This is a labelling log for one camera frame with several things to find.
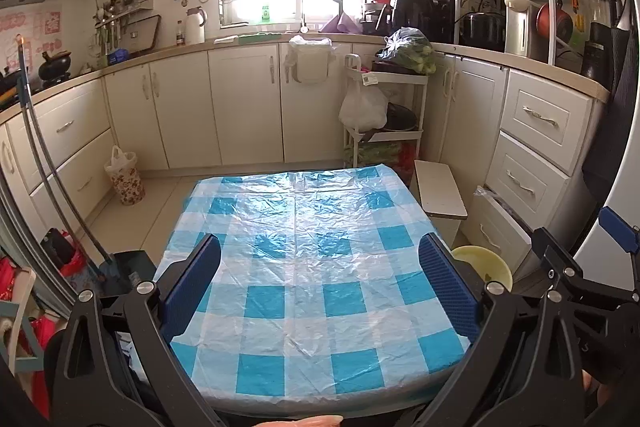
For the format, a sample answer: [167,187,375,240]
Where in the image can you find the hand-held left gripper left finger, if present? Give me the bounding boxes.
[45,233,222,427]

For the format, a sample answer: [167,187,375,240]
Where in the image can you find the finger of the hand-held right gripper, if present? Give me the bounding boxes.
[599,206,640,254]
[531,228,590,304]

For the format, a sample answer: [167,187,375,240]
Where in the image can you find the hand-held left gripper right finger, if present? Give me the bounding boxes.
[400,232,587,427]

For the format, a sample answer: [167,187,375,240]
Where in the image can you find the pale yellow plastic bin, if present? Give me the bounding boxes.
[450,245,514,294]

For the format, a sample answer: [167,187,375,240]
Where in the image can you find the person's right hand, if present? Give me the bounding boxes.
[581,369,602,411]

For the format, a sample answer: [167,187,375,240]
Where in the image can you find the person's left hand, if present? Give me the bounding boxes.
[254,413,346,427]

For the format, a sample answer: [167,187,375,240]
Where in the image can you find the white cabinet drawer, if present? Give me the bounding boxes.
[469,193,534,279]
[487,132,574,229]
[504,69,597,176]

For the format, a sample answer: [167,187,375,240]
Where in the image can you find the black dustpan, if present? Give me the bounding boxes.
[102,251,157,295]

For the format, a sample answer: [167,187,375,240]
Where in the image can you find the clear plastic bag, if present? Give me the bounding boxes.
[472,186,527,228]

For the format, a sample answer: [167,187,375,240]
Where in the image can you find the white step stool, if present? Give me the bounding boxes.
[414,159,469,249]

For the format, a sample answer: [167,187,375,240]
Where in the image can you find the blue checked tablecloth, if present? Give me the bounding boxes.
[152,164,473,413]

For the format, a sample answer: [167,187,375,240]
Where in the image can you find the floral patterned bin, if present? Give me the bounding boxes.
[104,145,147,206]

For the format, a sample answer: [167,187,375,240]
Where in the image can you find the red plastic bag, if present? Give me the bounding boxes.
[42,229,87,279]

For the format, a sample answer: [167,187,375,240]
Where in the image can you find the leafy green vegetables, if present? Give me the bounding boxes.
[345,142,404,168]

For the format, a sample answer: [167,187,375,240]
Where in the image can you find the black wok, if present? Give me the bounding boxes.
[384,103,419,134]

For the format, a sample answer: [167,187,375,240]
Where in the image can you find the white rack trolley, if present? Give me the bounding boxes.
[342,54,429,171]

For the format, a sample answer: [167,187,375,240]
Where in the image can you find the white kitchen base cabinets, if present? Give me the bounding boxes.
[0,39,612,280]

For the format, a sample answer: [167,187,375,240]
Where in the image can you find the black blender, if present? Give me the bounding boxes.
[579,0,624,76]

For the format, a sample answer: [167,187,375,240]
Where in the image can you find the white plastic bag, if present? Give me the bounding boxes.
[339,79,390,132]

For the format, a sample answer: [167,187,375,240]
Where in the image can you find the red pan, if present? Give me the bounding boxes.
[536,3,574,44]

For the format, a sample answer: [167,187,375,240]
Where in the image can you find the white water boiler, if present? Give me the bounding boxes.
[503,0,539,58]

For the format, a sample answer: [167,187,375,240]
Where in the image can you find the black rice cooker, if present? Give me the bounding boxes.
[459,11,507,51]

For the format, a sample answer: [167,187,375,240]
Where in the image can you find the bag of green vegetables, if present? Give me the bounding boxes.
[377,27,437,76]

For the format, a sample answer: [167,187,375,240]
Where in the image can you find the white hanging bin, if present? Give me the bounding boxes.
[282,36,337,86]

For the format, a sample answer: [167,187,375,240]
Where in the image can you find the black toaster oven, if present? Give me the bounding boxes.
[429,0,459,44]

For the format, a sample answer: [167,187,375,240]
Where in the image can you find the black cooking pot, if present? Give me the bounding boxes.
[39,52,74,84]

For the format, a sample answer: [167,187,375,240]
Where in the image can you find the white thermos jug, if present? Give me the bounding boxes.
[185,7,208,46]

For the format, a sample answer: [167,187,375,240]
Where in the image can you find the purple cloth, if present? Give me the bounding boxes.
[319,13,362,34]

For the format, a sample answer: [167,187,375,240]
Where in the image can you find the black air fryer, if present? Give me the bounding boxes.
[389,0,432,26]

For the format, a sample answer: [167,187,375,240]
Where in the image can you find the metal sink faucet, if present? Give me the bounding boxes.
[292,0,310,34]

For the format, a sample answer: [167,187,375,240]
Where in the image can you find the white chair frame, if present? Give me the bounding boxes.
[0,296,42,374]

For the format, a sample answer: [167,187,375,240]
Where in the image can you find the wall utensil rail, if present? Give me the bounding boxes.
[94,0,162,54]

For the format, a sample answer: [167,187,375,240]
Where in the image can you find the pink wall sticker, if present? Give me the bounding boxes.
[0,8,64,54]

